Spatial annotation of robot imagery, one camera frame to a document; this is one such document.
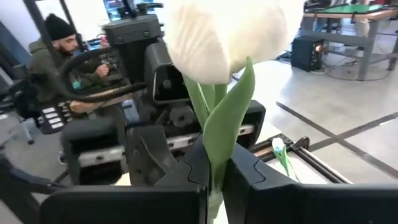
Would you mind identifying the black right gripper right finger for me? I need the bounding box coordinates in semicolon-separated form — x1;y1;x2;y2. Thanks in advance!
222;144;398;224

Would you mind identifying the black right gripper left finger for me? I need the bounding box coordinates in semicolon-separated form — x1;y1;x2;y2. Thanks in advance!
39;138;212;224

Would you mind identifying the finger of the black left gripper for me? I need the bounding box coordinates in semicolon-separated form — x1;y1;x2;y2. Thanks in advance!
125;123;178;188

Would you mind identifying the white artificial tulip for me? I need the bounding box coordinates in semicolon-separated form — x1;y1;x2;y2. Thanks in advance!
271;136;294;179
163;0;305;224

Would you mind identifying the black labelled device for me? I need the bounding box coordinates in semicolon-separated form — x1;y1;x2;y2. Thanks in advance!
36;100;75;135

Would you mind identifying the person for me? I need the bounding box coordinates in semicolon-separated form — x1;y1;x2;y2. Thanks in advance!
27;12;113;104

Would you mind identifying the black office chair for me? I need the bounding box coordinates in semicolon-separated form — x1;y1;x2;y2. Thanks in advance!
0;67;37;147

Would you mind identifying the black computer box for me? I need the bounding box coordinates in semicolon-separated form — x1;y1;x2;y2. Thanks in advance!
290;34;326;73

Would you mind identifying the grey metal work table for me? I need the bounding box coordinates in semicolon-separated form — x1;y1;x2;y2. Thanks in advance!
298;2;398;82

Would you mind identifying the green table mat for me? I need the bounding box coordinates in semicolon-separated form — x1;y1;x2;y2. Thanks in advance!
316;3;386;15

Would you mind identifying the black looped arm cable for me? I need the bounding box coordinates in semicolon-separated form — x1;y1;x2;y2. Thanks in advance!
58;45;147;104

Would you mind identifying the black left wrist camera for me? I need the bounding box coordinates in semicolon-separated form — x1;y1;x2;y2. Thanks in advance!
144;39;191;105

